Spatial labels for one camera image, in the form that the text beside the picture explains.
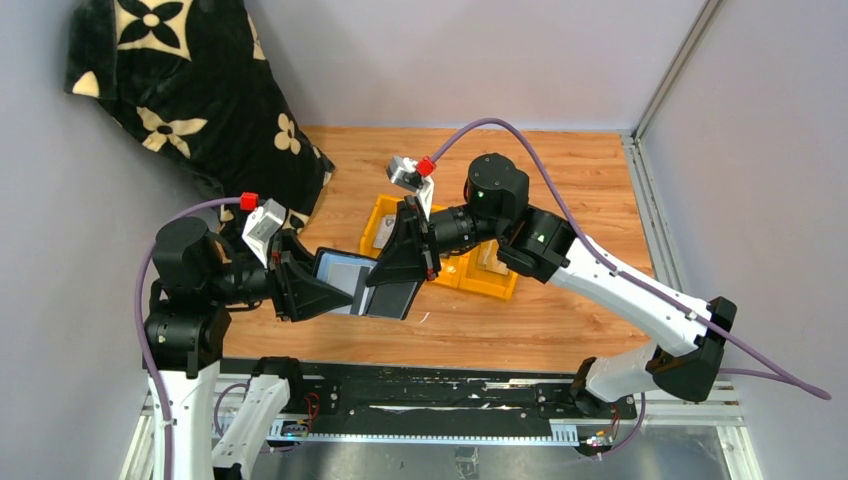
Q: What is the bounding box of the black credit card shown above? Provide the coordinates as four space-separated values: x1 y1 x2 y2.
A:
365 282 422 320

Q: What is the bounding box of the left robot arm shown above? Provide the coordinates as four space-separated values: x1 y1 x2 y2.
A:
143 217 352 479

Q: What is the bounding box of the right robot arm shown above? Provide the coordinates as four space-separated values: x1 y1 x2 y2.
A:
366 154 737 409

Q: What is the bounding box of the gold cards stack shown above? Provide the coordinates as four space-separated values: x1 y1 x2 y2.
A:
477 240 509 276

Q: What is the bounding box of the left yellow bin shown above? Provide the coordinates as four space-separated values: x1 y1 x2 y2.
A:
359 194 401 258

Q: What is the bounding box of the yellow bin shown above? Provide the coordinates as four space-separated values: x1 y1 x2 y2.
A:
359 194 401 258
433 253 463 290
459 242 518 300

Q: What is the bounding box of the middle yellow bin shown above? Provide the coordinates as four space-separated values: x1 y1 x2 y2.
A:
433 253 463 290

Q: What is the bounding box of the right yellow bin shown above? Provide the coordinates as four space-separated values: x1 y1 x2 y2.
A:
459 242 518 300

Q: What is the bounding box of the black floral blanket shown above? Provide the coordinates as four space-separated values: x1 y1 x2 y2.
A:
64 1 335 231

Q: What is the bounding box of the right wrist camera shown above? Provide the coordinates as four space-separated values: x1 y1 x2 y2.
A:
386 156 436 217

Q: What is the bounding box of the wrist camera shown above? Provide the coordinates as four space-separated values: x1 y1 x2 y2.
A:
386 156 436 217
241 199 287 268

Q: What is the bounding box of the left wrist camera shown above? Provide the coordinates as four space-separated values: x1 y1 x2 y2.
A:
241 199 287 268

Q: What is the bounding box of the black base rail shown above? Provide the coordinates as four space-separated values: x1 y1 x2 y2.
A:
211 358 637 440

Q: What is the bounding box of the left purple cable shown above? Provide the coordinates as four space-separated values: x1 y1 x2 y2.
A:
135 192 260 480

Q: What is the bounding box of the purple cable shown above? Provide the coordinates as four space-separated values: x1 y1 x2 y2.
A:
415 117 833 458
135 192 260 480

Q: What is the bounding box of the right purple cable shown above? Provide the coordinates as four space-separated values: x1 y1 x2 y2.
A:
415 117 833 458

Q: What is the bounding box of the aluminium frame post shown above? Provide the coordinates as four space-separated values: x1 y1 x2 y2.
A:
631 0 725 143

